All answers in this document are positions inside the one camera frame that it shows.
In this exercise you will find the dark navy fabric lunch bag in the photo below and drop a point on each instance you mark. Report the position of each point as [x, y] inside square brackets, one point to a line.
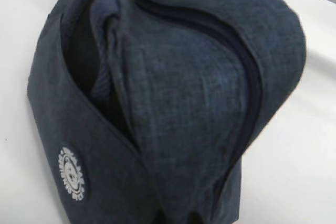
[145, 107]

